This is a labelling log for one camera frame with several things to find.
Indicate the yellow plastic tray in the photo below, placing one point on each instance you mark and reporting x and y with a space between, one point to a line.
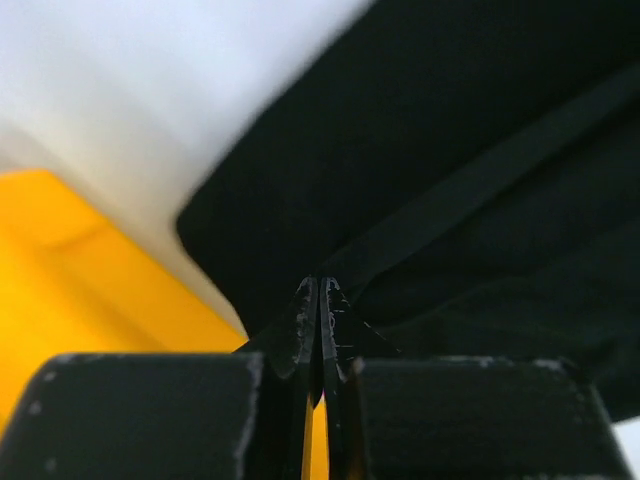
71 282

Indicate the black t-shirt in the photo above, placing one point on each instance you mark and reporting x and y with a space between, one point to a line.
467 171

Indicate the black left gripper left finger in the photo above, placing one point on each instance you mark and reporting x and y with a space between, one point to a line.
243 415

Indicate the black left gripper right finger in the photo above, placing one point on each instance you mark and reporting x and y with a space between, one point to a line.
455 417

